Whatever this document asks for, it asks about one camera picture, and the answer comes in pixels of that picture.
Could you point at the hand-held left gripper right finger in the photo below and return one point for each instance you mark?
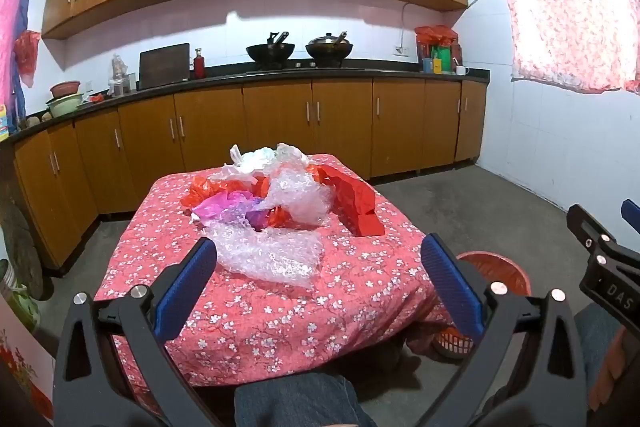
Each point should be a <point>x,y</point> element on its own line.
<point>452,287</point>

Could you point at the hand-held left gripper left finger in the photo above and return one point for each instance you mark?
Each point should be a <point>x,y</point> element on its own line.
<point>185,287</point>

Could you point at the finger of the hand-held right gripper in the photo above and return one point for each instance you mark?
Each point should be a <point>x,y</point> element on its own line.
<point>632,213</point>
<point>590,229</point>

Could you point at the waste basket with red liner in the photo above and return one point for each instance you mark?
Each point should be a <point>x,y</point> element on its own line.
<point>495,267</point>

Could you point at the pink plastic bag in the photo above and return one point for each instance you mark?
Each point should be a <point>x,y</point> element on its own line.
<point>220,207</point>

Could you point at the large clear bubble wrap sheet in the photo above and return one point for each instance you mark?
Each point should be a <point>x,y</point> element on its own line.
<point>270,257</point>

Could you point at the clear plastic wrap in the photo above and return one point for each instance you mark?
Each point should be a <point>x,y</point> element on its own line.
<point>292,157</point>

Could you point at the person's right leg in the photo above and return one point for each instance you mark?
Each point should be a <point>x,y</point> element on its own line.
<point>597,342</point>

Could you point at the person's leg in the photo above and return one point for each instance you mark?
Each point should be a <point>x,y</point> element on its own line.
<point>597,342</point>
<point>300,402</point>

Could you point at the red floral tablecloth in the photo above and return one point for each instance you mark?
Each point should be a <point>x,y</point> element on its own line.
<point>280,322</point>

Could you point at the person's left leg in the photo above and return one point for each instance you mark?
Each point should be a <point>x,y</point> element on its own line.
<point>300,402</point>

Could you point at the dark round wooden board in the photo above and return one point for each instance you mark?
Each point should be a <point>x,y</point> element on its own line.
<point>25,247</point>

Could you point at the floral printed panel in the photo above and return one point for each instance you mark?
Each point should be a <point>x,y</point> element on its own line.
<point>20,367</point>

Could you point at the wooden lower kitchen cabinets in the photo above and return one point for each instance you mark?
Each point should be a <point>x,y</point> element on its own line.
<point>280,122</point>

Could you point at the white mug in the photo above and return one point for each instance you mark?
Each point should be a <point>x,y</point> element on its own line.
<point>460,70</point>

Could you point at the black kitchen countertop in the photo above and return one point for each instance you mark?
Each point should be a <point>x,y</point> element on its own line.
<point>225,78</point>

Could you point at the pale green basin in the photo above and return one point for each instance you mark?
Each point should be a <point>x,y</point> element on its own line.
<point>65,107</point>

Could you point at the pink floral curtain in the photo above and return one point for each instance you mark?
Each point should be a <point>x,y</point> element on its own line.
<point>565,7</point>

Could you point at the clear jar with plastic bag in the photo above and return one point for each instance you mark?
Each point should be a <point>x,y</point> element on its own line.
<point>120,77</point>

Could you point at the yellow small box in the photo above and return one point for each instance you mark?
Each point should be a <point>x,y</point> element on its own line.
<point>437,67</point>

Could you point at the dark cutting board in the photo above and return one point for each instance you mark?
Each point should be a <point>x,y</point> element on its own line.
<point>162,67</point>

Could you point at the red bottle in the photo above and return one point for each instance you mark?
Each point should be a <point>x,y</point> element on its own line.
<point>199,66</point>

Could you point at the blue cup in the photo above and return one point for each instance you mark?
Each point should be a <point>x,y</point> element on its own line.
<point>428,65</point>

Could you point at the green packet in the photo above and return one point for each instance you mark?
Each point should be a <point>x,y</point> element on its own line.
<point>441,57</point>

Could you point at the brown red basin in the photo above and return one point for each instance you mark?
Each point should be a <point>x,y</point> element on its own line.
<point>65,89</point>

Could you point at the black open wok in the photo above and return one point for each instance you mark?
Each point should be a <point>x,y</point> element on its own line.
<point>270,53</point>

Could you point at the red plastic bag over bottles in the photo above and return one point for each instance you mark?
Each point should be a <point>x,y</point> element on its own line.
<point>435,34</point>

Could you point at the black wok with lid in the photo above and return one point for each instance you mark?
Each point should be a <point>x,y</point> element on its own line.
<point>327,49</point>

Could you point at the hanging red plastic bag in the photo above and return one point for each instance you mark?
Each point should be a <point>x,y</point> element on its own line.
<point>27,57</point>

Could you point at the pink and blue hanging cloth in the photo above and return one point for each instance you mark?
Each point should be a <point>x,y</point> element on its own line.
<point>12,7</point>

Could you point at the white wall socket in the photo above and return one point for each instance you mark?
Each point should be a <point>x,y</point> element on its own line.
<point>400,51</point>

